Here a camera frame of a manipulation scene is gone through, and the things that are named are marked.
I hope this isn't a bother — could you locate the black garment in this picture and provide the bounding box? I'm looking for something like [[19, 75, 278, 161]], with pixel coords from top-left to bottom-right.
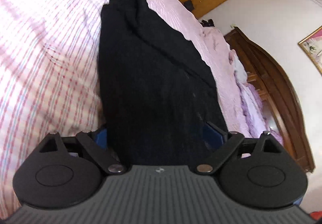
[[98, 0, 227, 165]]

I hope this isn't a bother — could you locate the purple ruffled pillow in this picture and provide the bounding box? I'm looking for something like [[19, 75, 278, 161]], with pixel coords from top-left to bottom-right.
[[237, 81, 284, 145]]

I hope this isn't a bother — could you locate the dark wooden headboard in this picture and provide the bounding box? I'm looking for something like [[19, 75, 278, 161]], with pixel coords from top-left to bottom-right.
[[224, 26, 315, 173]]

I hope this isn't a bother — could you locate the white light cloth bundle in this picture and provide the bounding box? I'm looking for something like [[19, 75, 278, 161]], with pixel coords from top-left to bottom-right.
[[233, 57, 248, 83]]

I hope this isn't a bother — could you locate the pink crumpled blanket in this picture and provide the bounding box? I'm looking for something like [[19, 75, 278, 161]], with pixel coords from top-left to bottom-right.
[[201, 25, 243, 104]]

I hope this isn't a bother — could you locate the black item at bedside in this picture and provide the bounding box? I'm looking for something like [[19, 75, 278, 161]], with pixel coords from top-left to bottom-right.
[[200, 19, 215, 27]]

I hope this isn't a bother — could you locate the gold framed wedding photo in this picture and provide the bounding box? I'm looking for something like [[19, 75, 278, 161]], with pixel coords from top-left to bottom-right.
[[298, 26, 322, 74]]

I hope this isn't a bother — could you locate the small black handbag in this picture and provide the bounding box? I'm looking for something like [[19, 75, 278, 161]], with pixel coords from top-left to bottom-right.
[[183, 0, 194, 12]]

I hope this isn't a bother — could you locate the pink checked bed sheet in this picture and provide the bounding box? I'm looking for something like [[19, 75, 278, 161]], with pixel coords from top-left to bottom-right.
[[0, 0, 243, 219]]

